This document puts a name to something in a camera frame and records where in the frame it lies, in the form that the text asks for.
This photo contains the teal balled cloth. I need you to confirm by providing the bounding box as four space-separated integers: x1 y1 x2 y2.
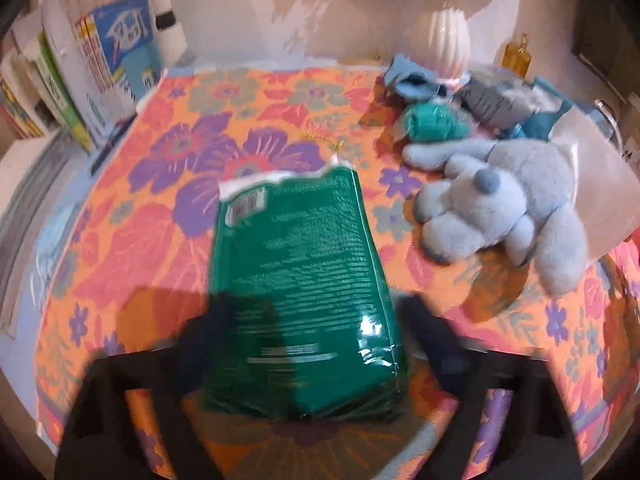
400 101 471 143

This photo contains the clear jar with metal rim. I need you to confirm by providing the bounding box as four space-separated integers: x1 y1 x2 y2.
592 97 628 161

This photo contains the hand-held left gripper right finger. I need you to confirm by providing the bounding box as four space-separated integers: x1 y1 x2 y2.
395 294 583 480

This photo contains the black pen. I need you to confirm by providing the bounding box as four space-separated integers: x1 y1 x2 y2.
89 115 138 177

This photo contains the clear plastic wrapper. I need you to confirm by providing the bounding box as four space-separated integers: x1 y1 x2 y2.
25 205 83 311

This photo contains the green tissue packet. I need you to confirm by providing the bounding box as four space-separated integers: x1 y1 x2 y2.
202 157 408 423

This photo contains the white pipe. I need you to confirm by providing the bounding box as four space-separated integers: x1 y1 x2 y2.
145 0 188 68

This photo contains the floral orange tablecloth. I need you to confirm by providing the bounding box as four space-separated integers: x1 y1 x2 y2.
32 65 640 478

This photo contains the light blue plush dog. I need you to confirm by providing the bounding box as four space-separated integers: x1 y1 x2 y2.
402 137 583 296

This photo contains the teal printed towel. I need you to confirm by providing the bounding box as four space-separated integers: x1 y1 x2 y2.
502 77 578 143

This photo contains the white ribbed vase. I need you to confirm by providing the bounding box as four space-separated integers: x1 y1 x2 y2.
407 2 473 86

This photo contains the amber glass bottle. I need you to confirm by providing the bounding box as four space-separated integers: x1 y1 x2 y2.
500 32 533 78

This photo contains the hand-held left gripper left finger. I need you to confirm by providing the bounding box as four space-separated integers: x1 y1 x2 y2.
54 294 236 480

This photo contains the row of books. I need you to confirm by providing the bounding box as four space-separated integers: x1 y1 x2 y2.
0 0 166 153

